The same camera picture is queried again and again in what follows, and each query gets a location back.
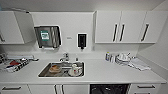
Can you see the stainless steel dishwasher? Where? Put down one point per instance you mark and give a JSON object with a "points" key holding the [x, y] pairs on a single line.
{"points": [[110, 89]]}

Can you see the white grey clutter pile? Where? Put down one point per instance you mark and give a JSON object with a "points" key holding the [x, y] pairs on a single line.
{"points": [[20, 58]]}

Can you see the white corner wall cabinet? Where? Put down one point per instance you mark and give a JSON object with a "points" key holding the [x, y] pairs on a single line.
{"points": [[13, 28]]}

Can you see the steel paper towel dispenser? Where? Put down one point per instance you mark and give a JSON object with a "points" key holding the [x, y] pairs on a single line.
{"points": [[50, 36]]}

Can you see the small chrome sink knob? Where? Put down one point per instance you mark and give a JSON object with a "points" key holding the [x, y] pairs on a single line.
{"points": [[76, 59]]}

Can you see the stainless steel sink basin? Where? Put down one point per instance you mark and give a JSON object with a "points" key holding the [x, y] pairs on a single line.
{"points": [[46, 71]]}

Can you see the black wall soap dispenser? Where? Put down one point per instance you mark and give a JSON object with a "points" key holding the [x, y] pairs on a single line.
{"points": [[81, 40]]}

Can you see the chrome sink faucet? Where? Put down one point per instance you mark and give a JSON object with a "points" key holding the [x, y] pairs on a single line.
{"points": [[65, 57]]}

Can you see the white mug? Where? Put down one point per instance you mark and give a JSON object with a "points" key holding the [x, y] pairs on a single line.
{"points": [[75, 70]]}

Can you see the orange bowl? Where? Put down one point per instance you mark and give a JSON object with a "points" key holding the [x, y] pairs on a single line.
{"points": [[54, 68]]}

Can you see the white upper cabinet door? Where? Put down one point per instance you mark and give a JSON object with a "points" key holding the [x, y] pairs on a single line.
{"points": [[133, 26], [105, 26], [156, 26]]}

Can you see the white cabinet door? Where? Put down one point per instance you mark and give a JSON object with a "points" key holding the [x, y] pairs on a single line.
{"points": [[156, 26], [76, 89], [41, 89], [105, 26], [133, 26]]}

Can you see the white cup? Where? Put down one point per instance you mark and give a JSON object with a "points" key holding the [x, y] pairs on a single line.
{"points": [[124, 56]]}

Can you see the small grey wall label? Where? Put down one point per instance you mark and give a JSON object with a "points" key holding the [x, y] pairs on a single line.
{"points": [[69, 38]]}

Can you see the white lower cabinet door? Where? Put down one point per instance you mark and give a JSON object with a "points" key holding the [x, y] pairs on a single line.
{"points": [[41, 89], [76, 89]]}

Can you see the red black printed packet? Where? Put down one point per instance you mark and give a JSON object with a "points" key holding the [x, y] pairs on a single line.
{"points": [[15, 64]]}

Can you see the white plate stack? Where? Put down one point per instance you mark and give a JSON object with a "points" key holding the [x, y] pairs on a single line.
{"points": [[122, 61]]}

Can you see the small clear bottle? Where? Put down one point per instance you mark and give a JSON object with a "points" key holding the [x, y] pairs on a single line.
{"points": [[112, 58]]}

